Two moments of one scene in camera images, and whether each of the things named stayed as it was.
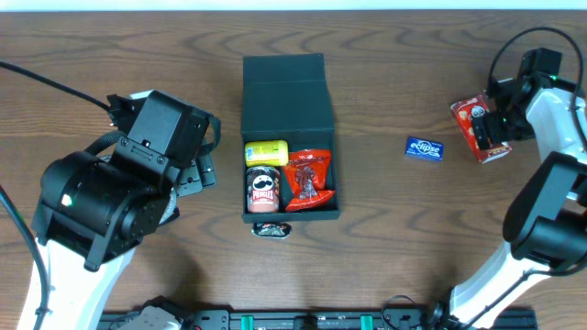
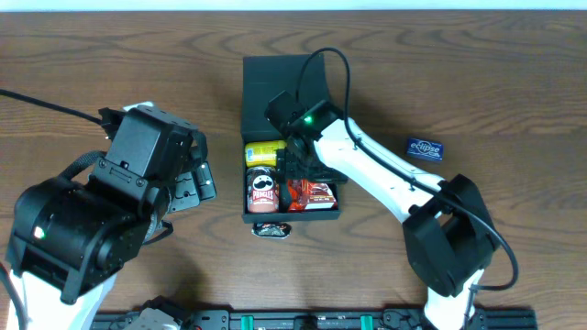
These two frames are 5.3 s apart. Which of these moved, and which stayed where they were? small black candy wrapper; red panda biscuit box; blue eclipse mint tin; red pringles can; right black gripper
Moved: red panda biscuit box; right black gripper
Stayed: red pringles can; blue eclipse mint tin; small black candy wrapper
